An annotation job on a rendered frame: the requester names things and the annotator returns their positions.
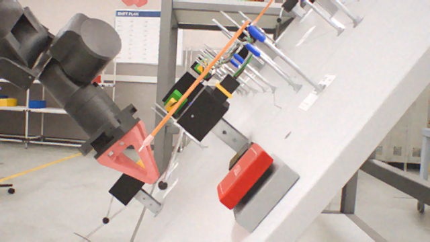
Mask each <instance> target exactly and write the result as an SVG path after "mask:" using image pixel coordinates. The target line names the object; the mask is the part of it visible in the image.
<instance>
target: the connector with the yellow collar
mask: <svg viewBox="0 0 430 242"><path fill-rule="evenodd" d="M219 84H220V85H221V87H222V88H223V89H225V90H227V92H229V93H230V94H232V93H233V92H234V91H235V89H236V88H238V87H239V86H240V84H241V82H240V81H239V80H237V78H236V77H235V76H234V77H233V76H232V75H231V74H230V73H229V72H228V74H227V75H225V76H224V78H223V79H222V80H221V81H220V82H219ZM211 94H212V95H214V96H215V97H216V99H218V100H219V101H220V102H221V103H224V102H226V100H227V99H228V98H229V97H228V96H227V95H226V94H224V93H223V92H222V91H221V90H219V88H217V87H216V88H215V89H213V90H212V91H211Z"/></svg>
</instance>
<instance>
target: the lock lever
mask: <svg viewBox="0 0 430 242"><path fill-rule="evenodd" d="M183 131H184V128H183V127H181V130H179V135H178V137H177V141H176V143H175V147H174V149H173V153H172V156H171V159H170V162H169V165H168V167H167V171H166V172H165V175H164V177H162V181H163V182H168V180H167V178H168V176H169V173H170V170H171V166H172V164H173V161H174V158H175V155H176V152H177V149H178V146H179V145H180V142H181V139H182V136H183Z"/></svg>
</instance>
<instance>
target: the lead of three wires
mask: <svg viewBox="0 0 430 242"><path fill-rule="evenodd" d="M243 40H244V41H245V42H249V44H252V45H253V46H254V43H253V39H252V38H250V37H249V36H248V37H246V36H245V37H244V39H243ZM254 47H255V46H254ZM252 55H253V54H252V53H251V52H250V51H248V55H247V57H246V59H245V61H244V62H243V64H242V65H241V67H240V69H239V70H238V71H237V72H236V73H235V74H234V75H233V77H234V76H235V77H236V78H239V77H240V76H241V74H242V73H243V71H244V70H245V68H246V66H247V65H248V64H249V62H250V60H251V58H252Z"/></svg>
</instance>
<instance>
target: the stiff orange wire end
mask: <svg viewBox="0 0 430 242"><path fill-rule="evenodd" d="M249 22H250V21H249V20H248V21H246V23H245V24H244V25H242V26H241V28H240V29H239V30H238V32H237V33H236V34H235V35H234V36H233V37H232V38H231V40H230V41H229V42H227V45H226V46H225V47H224V48H223V49H222V50H221V51H220V53H219V54H218V55H217V56H216V58H214V59H213V61H212V62H211V63H210V64H209V66H208V67H207V68H206V69H205V71H204V72H203V73H202V74H201V75H200V76H199V77H198V79H197V80H196V81H195V82H194V84H193V85H192V86H191V87H190V88H189V89H188V90H187V91H186V93H185V94H184V95H183V97H182V98H181V99H180V100H179V101H178V102H177V103H176V104H175V106H174V107H173V108H172V109H171V111H170V112H169V113H168V114H167V115H166V116H165V117H164V118H163V120H162V122H161V123H160V124H159V125H158V126H157V128H156V129H154V130H153V132H152V134H150V135H149V136H148V137H147V138H146V139H145V141H144V142H143V146H142V148H141V149H139V150H138V152H141V150H142V149H143V148H144V147H146V146H147V145H148V144H149V142H151V141H152V139H153V136H154V135H156V134H157V132H158V131H159V130H160V129H161V127H162V126H163V125H164V124H165V123H166V121H167V120H168V119H169V118H170V117H171V116H172V114H173V113H174V112H175V111H176V109H177V108H178V107H179V105H181V104H182V103H183V101H184V100H185V99H186V97H187V96H188V95H189V94H190V93H191V91H193V90H194V89H195V87H196V85H197V84H198V83H199V82H200V81H201V80H202V79H203V78H204V77H205V76H206V74H207V72H208V71H209V70H210V69H211V68H212V67H213V66H214V65H215V64H216V63H217V62H218V59H219V58H220V57H221V56H222V55H223V54H224V53H225V51H226V50H228V49H229V47H230V46H231V45H232V43H233V42H234V41H235V40H236V38H237V37H238V36H239V35H240V33H241V32H243V31H244V29H245V28H246V27H247V25H248V24H249Z"/></svg>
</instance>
